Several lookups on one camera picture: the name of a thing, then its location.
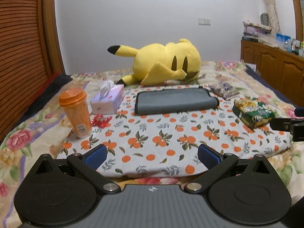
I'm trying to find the orange print cloth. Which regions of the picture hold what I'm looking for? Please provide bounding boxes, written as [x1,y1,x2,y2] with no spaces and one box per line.
[58,89,291,178]

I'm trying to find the stacked boxes on cabinet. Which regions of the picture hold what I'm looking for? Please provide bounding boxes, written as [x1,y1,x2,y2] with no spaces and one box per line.
[242,21,272,42]

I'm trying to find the purple and grey towel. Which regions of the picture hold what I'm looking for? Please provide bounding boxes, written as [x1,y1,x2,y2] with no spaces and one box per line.
[135,86,219,115]

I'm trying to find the green yellow snack bag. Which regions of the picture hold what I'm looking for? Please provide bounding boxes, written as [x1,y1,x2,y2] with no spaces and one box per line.
[232,99,275,129]

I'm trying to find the dark blue bed sheet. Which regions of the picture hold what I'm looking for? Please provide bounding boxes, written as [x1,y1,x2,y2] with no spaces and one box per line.
[245,64,298,108]

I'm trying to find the bottles on cabinet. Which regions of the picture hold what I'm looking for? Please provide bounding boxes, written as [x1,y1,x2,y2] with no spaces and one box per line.
[276,33,303,57]

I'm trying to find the beige curtain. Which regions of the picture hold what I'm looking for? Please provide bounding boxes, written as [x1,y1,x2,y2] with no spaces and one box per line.
[264,0,281,36]

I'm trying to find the orange lidded cup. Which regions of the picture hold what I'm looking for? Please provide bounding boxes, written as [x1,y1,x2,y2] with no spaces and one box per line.
[59,87,92,138]

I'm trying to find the wooden sideboard cabinet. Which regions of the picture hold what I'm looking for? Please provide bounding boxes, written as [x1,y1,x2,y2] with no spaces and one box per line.
[241,40,303,107]

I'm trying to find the red candy wrapper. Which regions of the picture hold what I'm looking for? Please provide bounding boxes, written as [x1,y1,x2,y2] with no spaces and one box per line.
[91,114,112,129]

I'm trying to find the white wall switch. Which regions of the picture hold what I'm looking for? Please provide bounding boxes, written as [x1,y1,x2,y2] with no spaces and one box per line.
[198,18,211,26]

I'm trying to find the yellow Pikachu plush toy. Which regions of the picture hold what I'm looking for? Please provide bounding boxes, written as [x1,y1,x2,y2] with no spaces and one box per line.
[107,39,201,86]

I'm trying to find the wooden slatted headboard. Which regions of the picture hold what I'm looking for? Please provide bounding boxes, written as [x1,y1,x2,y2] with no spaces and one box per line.
[1,0,52,139]

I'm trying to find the purple snack packet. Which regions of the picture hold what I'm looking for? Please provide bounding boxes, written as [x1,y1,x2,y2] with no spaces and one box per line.
[208,82,240,100]

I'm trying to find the floral bed blanket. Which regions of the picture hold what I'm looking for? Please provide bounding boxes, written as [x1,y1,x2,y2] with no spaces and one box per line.
[1,70,303,227]

